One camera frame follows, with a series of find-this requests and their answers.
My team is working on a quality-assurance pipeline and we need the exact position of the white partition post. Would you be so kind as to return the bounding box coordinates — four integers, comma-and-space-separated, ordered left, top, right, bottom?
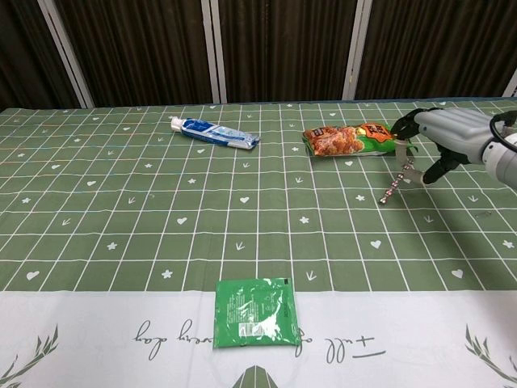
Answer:
502, 67, 517, 99
41, 0, 96, 108
342, 0, 373, 102
203, 0, 229, 104

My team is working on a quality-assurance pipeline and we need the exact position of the orange green snack bag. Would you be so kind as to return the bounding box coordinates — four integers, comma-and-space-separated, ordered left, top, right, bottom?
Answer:
302, 121, 418, 158

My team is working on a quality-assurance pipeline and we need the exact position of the blue white toothpaste tube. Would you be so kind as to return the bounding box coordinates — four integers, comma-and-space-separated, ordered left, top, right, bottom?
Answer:
170, 116, 262, 152

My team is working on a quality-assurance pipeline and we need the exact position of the green plastic sachet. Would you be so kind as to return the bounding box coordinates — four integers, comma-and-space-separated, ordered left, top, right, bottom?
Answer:
213, 276, 305, 350

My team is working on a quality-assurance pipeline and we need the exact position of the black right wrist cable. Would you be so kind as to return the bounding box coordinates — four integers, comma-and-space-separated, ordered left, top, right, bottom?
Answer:
489, 110, 517, 154

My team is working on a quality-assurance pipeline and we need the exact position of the green grid deer tablecloth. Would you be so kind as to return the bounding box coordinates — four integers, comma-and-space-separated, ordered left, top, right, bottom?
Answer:
0, 96, 517, 388

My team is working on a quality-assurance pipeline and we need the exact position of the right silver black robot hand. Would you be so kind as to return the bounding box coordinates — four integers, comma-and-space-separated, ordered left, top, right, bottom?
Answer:
389, 106, 497, 185

